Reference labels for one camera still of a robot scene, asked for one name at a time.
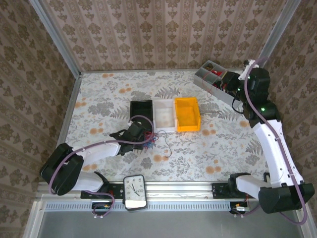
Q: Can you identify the aluminium table edge rail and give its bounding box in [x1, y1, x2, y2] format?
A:
[54, 73, 82, 149]

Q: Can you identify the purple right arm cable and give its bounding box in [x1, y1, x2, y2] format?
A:
[232, 56, 309, 225]

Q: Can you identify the thin blue cable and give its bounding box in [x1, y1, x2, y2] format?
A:
[145, 133, 158, 149]

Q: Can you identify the black white analog clock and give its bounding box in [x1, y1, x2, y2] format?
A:
[123, 174, 148, 212]

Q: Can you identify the grey slotted cable duct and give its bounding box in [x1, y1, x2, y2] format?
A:
[46, 202, 233, 211]

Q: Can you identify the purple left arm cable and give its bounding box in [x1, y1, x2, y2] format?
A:
[48, 115, 155, 219]

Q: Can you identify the aluminium frame post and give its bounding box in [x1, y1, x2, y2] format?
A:
[28, 0, 82, 77]
[260, 0, 302, 67]

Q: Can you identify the grey compartment organizer tray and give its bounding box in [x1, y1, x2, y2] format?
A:
[194, 60, 245, 114]

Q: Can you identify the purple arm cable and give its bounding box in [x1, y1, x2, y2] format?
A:
[232, 56, 309, 225]
[48, 115, 155, 219]

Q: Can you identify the white plastic bin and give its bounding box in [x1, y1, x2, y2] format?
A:
[153, 98, 178, 132]

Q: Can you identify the thin black cable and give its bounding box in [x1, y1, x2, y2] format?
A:
[156, 130, 173, 159]

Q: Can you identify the black plastic bin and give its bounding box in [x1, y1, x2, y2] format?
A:
[129, 99, 156, 131]

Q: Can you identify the yellow plastic bin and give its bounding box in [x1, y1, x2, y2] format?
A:
[174, 97, 202, 132]

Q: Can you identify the thin red cable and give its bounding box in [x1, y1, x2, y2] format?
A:
[202, 74, 213, 98]
[142, 131, 157, 151]

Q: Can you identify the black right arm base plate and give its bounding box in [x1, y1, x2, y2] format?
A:
[211, 182, 258, 199]

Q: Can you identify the aluminium mounting rail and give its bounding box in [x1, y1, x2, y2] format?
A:
[37, 181, 263, 200]

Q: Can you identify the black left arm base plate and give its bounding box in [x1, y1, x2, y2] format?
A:
[80, 182, 124, 199]

